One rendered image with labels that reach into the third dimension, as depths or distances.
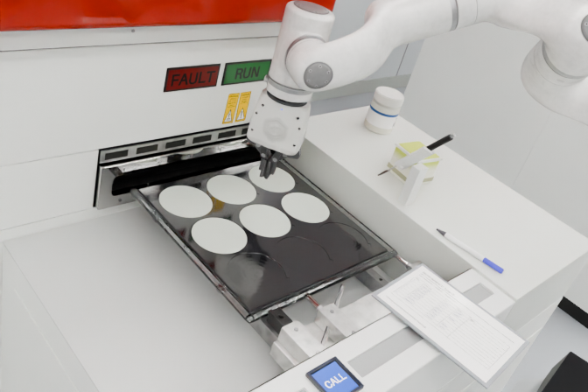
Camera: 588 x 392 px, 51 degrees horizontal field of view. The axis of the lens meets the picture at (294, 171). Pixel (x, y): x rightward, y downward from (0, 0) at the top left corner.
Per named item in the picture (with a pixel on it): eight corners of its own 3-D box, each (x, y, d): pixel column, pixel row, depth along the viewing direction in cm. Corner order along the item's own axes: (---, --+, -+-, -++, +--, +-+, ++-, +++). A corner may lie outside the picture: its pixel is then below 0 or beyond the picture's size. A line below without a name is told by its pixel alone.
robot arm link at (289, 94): (260, 77, 104) (255, 93, 106) (308, 94, 103) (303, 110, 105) (275, 63, 111) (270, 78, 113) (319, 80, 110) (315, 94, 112)
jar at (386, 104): (357, 122, 147) (370, 87, 143) (376, 118, 152) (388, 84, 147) (379, 136, 144) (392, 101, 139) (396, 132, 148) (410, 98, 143)
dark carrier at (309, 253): (137, 192, 114) (138, 189, 114) (274, 159, 137) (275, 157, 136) (249, 313, 95) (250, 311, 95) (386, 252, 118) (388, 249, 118)
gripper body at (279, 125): (255, 87, 106) (241, 142, 111) (310, 107, 105) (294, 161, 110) (269, 73, 112) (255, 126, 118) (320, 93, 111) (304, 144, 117)
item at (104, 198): (93, 206, 115) (97, 164, 110) (269, 164, 144) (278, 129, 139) (97, 211, 114) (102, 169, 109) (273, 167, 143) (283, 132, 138)
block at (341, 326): (313, 321, 99) (318, 308, 98) (327, 314, 101) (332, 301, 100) (347, 355, 95) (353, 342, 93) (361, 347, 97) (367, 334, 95)
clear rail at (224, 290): (128, 192, 114) (129, 186, 113) (134, 191, 115) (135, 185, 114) (248, 326, 93) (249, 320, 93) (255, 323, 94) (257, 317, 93)
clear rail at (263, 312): (242, 320, 94) (244, 314, 93) (392, 253, 119) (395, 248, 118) (248, 326, 93) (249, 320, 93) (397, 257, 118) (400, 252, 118)
